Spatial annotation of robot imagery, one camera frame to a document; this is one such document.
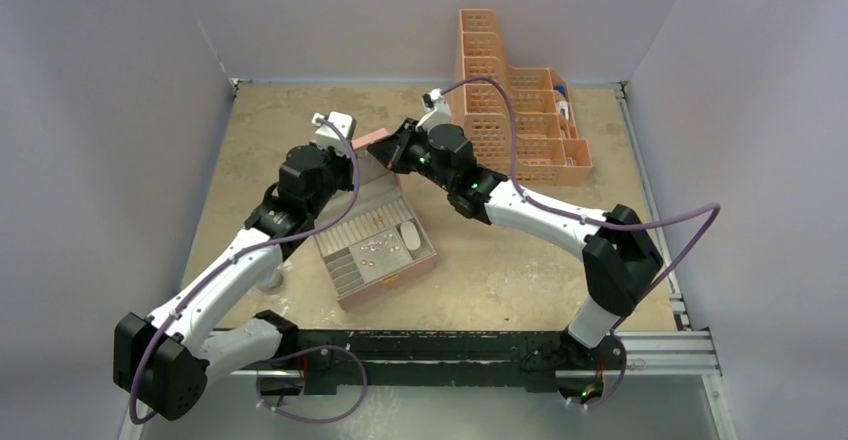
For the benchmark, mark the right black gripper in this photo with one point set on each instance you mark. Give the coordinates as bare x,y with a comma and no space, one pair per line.
393,151

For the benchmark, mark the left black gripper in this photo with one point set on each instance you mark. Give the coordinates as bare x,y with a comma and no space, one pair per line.
345,163

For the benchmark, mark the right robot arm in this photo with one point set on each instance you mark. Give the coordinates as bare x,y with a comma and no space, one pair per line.
620,259

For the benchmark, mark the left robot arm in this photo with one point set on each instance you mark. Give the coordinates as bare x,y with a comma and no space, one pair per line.
165,359

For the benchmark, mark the pink jewelry box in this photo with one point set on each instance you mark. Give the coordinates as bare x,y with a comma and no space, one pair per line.
378,211

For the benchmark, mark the crystal earrings in box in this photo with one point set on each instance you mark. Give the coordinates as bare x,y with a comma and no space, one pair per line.
389,244

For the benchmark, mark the white oval box insert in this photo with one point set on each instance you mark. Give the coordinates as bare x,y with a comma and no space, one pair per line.
410,235

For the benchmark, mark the small clear round container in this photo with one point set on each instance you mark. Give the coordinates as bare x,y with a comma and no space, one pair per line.
272,282

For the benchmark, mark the orange mesh desk organizer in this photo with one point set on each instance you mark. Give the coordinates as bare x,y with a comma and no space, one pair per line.
506,108

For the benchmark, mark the blue white items in organizer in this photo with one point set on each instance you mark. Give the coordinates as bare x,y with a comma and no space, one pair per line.
563,105

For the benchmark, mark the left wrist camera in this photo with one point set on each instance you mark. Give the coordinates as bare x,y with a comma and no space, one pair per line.
334,130

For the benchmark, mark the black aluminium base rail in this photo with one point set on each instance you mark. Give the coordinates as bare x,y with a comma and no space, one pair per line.
534,361

